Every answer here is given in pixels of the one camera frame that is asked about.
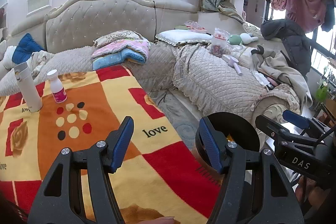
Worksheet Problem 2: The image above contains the pink blue folded blanket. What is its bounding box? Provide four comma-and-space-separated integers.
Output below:
92, 40, 151, 70

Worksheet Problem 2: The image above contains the green plastic bottle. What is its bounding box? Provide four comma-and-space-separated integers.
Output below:
315, 77, 330, 101

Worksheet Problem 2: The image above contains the clear plastic snack bag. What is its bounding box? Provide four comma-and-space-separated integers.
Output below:
209, 28, 229, 58

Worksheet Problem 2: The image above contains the grey patterned bed sheet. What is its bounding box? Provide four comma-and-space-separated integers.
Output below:
148, 89, 210, 146

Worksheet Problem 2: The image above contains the green white plush toy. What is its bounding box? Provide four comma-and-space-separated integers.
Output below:
227, 33, 260, 45

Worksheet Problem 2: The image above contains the person's right hand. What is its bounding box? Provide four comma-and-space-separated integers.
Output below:
295, 174, 332, 212

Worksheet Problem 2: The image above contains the white crumpled tissue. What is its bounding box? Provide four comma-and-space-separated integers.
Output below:
252, 70, 268, 85

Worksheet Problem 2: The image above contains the black puffer jacket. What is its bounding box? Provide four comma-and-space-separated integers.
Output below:
261, 19, 311, 75

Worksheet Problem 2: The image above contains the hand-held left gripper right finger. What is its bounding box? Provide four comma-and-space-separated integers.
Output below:
199, 116, 305, 224

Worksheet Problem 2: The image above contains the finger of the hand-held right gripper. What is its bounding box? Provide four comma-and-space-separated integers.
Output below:
283, 109, 332, 139
255, 114, 319, 148

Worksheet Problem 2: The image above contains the orange red printed blanket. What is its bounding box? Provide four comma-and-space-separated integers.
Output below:
0, 66, 223, 224

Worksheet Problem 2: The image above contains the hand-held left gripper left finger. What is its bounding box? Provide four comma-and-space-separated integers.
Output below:
28, 116, 135, 224

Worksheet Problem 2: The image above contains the grey fleece sheet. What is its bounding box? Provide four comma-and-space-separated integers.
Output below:
0, 52, 97, 97

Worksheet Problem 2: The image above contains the white thermos bottle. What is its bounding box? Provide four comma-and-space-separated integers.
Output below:
14, 62, 43, 112

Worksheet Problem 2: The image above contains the white beige garment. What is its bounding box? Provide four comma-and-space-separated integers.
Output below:
0, 46, 54, 80

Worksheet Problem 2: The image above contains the pink plastic package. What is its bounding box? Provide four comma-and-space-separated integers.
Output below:
185, 21, 206, 31

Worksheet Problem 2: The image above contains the white pill bottle pink label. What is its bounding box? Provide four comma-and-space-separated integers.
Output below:
47, 69, 67, 104

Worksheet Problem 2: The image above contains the blue jacket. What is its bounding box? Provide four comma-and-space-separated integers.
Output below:
12, 33, 45, 71

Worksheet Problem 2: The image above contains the black trash bin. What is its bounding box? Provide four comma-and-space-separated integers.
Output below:
193, 112, 260, 161

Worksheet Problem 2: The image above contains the lilac handheld device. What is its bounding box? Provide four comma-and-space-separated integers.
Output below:
222, 54, 243, 76

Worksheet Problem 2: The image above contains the person's left hand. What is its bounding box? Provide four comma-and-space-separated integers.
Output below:
148, 216, 176, 224

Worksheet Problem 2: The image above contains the white ruffled pillow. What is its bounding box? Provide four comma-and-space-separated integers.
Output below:
155, 29, 213, 46

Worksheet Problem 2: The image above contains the dark wooden stool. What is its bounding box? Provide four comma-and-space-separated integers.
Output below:
314, 102, 336, 122

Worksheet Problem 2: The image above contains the carved cream bed footboard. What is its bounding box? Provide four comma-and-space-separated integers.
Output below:
260, 103, 292, 122

